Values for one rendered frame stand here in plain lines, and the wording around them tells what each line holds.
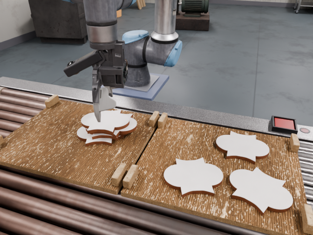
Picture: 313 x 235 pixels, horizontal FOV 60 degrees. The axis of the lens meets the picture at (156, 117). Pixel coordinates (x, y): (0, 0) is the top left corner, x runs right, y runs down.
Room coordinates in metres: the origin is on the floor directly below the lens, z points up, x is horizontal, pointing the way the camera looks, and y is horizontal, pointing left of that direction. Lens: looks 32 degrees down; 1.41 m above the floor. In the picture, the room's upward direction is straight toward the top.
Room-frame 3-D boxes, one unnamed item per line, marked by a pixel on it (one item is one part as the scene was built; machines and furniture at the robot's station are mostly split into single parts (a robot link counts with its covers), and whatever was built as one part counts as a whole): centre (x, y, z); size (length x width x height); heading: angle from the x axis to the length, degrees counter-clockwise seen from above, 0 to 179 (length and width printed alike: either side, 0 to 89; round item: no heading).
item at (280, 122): (0.75, -0.42, 0.92); 0.06 x 0.06 x 0.01; 71
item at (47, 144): (0.68, 0.23, 0.93); 0.41 x 0.35 x 0.02; 72
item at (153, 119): (0.75, 0.01, 0.95); 0.06 x 0.02 x 0.03; 162
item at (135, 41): (1.20, 0.09, 1.05); 0.13 x 0.12 x 0.14; 69
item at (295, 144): (0.62, -0.39, 0.95); 0.06 x 0.02 x 0.03; 162
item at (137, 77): (1.21, 0.10, 0.93); 0.15 x 0.15 x 0.10
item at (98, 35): (0.69, 0.13, 1.24); 0.08 x 0.08 x 0.05
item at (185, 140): (0.55, -0.16, 0.93); 0.41 x 0.35 x 0.02; 72
